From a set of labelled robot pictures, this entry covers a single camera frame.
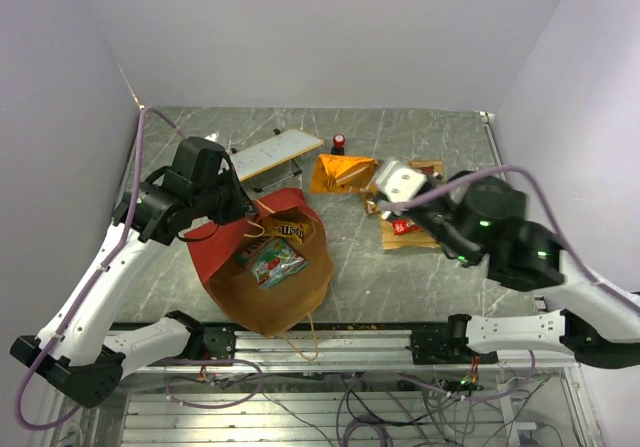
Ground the brown kettle chips bag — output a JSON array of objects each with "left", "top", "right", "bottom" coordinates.
[{"left": 378, "top": 159, "right": 445, "bottom": 250}]

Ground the red snack packet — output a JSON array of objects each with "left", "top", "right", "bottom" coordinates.
[{"left": 391, "top": 219, "right": 420, "bottom": 236}]

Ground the aluminium rail frame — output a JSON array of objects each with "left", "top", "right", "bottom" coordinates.
[{"left": 43, "top": 324, "right": 602, "bottom": 446}]

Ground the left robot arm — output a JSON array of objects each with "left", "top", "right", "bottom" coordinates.
[{"left": 10, "top": 137, "right": 254, "bottom": 408}]

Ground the yellow orange snack packet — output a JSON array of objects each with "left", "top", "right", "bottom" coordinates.
[{"left": 309, "top": 154, "right": 379, "bottom": 194}]

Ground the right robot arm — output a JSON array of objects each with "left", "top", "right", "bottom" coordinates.
[{"left": 407, "top": 171, "right": 639, "bottom": 369}]

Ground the red paper bag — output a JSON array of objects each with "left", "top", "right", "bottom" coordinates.
[{"left": 186, "top": 188, "right": 335, "bottom": 337}]

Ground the teal mint candy bag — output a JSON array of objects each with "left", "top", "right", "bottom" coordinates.
[{"left": 245, "top": 237, "right": 308, "bottom": 290}]

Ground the orange Foxs fruits candy bag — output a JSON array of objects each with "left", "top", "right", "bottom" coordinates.
[{"left": 361, "top": 191, "right": 389, "bottom": 219}]

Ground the red black stamp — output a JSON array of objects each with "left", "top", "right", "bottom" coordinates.
[{"left": 331, "top": 134, "right": 346, "bottom": 155}]

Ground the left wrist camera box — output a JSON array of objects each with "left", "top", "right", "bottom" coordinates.
[{"left": 205, "top": 132, "right": 221, "bottom": 143}]

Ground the yellow M&Ms bag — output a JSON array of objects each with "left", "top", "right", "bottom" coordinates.
[{"left": 263, "top": 217, "right": 307, "bottom": 245}]

